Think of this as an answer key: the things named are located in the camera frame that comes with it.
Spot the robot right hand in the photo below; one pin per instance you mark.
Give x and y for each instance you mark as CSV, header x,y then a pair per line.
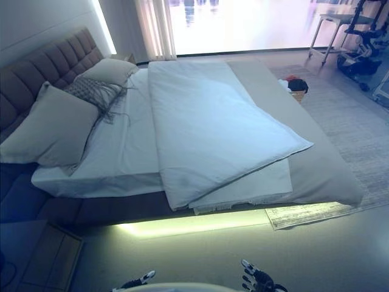
x,y
261,281

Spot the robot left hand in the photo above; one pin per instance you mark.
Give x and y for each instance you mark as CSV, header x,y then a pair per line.
x,y
138,281

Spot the white duvet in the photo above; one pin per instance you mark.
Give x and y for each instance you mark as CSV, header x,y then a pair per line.
x,y
212,121

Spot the brown cardboard box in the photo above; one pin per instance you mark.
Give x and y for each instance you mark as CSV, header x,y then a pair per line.
x,y
91,210

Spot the wooden nightstand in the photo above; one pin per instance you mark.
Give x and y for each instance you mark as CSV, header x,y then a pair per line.
x,y
45,252
127,57

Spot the beige bedspread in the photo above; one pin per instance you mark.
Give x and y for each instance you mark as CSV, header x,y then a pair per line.
x,y
319,170

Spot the pale patterned rug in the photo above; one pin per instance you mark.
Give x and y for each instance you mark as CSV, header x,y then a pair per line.
x,y
349,137

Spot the large beige pillow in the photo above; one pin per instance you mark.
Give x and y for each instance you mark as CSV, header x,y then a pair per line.
x,y
51,127

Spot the wicker laundry basket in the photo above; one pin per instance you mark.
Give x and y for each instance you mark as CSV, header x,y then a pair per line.
x,y
301,96

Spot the white garment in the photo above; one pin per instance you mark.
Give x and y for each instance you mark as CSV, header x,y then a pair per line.
x,y
284,85

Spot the grey fringed cushion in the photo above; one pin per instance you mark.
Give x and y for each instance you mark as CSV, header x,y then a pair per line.
x,y
88,88

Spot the black garment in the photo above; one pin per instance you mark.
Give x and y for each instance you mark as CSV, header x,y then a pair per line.
x,y
298,85

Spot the red garment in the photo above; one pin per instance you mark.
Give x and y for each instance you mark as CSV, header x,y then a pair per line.
x,y
293,77

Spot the small beige pillow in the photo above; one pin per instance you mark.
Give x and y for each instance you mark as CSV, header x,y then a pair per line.
x,y
109,70

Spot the brown tufted headboard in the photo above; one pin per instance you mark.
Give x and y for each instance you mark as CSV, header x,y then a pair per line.
x,y
30,70

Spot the black wheeled equipment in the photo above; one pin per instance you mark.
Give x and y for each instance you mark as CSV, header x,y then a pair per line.
x,y
361,61

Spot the sheer window curtain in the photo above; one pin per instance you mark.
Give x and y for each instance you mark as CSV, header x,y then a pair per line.
x,y
155,27

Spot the white side table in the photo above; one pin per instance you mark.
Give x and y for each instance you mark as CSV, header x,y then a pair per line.
x,y
329,22

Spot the white metal frame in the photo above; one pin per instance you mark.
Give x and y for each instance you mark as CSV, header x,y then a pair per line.
x,y
381,91

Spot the wall light strip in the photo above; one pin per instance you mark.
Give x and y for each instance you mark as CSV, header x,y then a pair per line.
x,y
104,27

